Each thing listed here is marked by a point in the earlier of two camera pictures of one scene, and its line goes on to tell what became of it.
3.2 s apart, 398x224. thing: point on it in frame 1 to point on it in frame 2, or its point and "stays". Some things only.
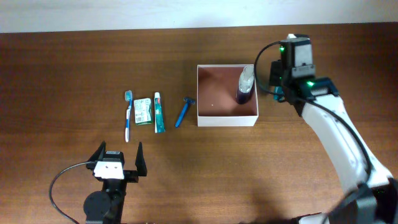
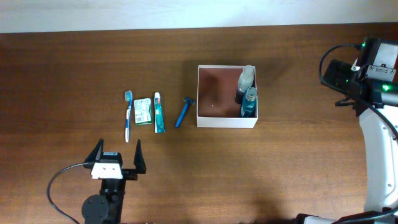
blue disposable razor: (188, 101) stays
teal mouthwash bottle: (278, 89) to (249, 107)
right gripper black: (275, 69) to (336, 70)
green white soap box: (143, 111) stays
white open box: (217, 106) stays
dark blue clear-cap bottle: (245, 81) stays
